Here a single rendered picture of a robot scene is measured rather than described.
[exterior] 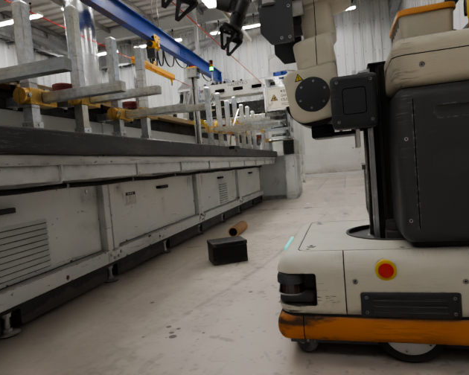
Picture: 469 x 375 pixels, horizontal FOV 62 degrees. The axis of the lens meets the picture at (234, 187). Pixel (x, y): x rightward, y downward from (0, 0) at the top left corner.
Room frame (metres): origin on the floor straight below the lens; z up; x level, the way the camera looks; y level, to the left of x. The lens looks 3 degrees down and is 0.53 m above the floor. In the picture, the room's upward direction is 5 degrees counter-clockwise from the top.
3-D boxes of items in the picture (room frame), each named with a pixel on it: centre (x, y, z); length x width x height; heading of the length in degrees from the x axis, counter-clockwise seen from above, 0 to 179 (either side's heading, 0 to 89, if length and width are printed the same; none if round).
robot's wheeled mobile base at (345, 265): (1.24, -0.49, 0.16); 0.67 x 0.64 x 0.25; 74
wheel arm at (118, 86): (1.27, 0.52, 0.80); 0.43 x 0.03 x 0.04; 74
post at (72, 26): (1.50, 0.56, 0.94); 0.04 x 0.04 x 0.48; 74
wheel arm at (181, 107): (1.75, 0.38, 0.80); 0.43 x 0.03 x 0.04; 74
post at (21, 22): (1.26, 0.62, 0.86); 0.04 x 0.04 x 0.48; 74
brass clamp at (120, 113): (1.76, 0.48, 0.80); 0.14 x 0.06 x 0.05; 164
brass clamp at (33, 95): (1.28, 0.62, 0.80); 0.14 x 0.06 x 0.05; 164
